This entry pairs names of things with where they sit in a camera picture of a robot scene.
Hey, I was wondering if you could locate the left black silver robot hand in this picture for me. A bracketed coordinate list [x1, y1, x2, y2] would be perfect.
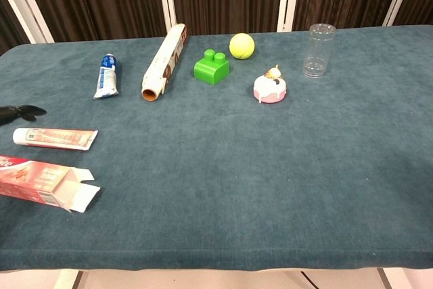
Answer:
[0, 104, 47, 127]

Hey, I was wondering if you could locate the red white toothpaste tube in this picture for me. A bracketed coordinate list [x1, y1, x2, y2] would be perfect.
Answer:
[12, 127, 99, 152]

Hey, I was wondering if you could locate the red Colgate toothpaste box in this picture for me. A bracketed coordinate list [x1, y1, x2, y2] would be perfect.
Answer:
[0, 154, 101, 214]

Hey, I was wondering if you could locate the long white wrap roll box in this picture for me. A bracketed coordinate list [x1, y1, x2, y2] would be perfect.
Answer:
[141, 23, 189, 103]

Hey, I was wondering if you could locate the blue white toothpaste tube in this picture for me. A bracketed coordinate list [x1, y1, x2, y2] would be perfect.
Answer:
[93, 53, 120, 100]

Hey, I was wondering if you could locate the white table leg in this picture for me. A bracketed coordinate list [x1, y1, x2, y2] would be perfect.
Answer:
[53, 269, 84, 289]

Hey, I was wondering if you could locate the green toy building block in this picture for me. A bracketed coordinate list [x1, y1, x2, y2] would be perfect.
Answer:
[193, 49, 230, 86]

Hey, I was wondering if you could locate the dark teal tablecloth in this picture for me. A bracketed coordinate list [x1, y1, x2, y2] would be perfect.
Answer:
[0, 24, 433, 273]

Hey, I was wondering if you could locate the yellow tennis ball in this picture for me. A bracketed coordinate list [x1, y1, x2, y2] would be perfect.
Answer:
[229, 32, 256, 60]

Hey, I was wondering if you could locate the pink white toy cake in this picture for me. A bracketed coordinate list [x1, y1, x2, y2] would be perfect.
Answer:
[253, 64, 288, 105]

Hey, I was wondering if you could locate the clear plastic cup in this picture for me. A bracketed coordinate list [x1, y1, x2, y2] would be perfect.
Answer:
[302, 22, 336, 79]

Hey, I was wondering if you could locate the black floor cable bundle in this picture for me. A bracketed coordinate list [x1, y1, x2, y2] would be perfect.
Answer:
[299, 270, 322, 289]

